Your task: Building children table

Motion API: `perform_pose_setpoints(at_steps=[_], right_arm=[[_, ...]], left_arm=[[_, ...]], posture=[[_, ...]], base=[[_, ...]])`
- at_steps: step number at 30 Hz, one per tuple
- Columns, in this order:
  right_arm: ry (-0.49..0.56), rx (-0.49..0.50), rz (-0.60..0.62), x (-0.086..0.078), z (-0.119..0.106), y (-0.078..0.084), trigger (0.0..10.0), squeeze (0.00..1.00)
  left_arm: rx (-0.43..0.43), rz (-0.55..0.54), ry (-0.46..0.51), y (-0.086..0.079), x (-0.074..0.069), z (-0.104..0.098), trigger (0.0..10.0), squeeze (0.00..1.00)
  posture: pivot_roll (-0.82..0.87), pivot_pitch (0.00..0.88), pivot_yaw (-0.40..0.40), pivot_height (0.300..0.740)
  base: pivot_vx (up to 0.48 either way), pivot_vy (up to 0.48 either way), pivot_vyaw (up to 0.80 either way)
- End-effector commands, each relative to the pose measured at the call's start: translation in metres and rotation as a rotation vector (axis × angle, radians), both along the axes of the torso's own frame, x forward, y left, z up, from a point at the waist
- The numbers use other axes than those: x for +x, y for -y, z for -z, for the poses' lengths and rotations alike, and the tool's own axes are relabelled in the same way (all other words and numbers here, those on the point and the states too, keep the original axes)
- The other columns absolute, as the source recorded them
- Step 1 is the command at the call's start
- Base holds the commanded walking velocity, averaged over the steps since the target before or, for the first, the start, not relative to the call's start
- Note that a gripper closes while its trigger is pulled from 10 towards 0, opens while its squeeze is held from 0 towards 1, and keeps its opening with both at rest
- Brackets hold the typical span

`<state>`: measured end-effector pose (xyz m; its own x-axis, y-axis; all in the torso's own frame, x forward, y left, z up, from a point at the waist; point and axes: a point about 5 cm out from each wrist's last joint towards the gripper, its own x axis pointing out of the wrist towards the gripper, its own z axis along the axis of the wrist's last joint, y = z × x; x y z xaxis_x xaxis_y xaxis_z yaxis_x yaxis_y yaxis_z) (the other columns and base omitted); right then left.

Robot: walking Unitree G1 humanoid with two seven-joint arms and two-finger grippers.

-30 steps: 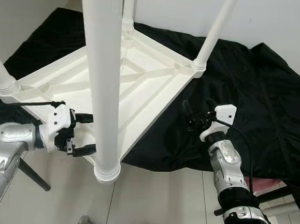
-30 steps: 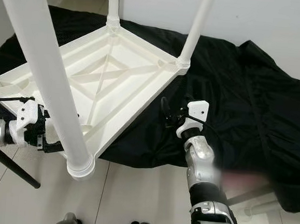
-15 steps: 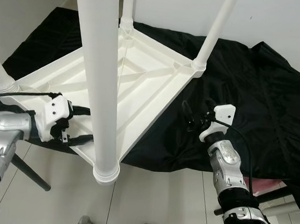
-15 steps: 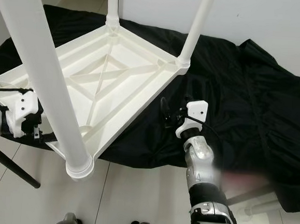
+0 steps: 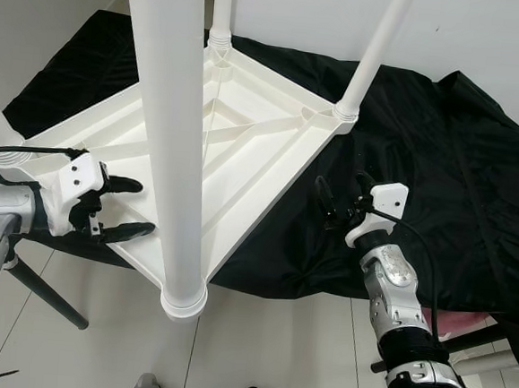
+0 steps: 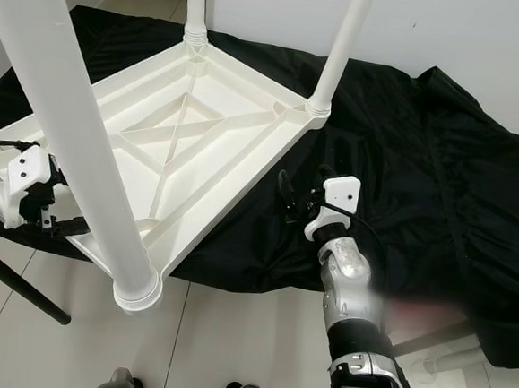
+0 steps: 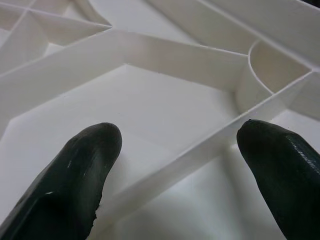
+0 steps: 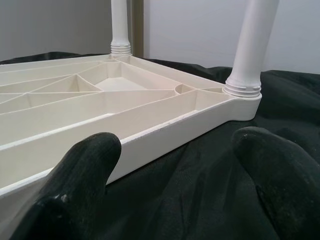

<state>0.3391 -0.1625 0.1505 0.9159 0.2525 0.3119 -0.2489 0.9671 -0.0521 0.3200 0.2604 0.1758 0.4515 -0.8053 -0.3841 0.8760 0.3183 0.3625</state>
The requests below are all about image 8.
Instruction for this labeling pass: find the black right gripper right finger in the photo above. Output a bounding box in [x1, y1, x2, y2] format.
[231, 126, 320, 240]

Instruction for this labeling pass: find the white plastic table top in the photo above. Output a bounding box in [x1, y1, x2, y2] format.
[0, 53, 263, 201]

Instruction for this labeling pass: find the white plastic table leg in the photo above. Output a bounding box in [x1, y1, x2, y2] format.
[109, 0, 132, 56]
[223, 0, 281, 97]

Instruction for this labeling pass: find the black cloth cover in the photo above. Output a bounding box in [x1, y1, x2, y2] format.
[0, 51, 320, 240]

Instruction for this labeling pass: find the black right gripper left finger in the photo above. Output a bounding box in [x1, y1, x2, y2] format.
[9, 131, 123, 240]

